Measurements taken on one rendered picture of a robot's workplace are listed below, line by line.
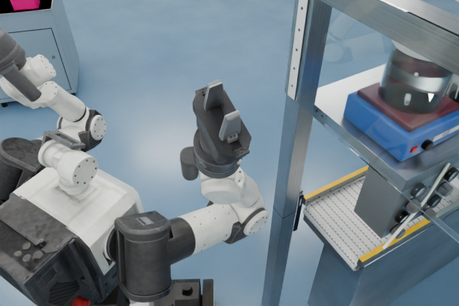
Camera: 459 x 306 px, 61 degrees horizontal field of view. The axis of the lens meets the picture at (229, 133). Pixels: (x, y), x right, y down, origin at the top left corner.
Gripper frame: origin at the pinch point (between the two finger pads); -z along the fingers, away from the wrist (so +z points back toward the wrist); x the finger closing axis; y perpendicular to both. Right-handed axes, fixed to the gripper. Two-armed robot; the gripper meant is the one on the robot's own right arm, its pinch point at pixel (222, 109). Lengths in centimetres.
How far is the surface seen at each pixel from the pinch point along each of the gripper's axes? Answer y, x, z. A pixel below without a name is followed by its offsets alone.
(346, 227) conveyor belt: 40, -20, 79
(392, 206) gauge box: 37, -22, 41
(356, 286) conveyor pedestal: 42, -40, 105
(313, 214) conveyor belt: 34, -11, 82
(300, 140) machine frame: 32, 6, 54
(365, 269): 37, -33, 76
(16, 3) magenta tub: -44, 205, 159
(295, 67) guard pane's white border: 31.2, 18.1, 32.1
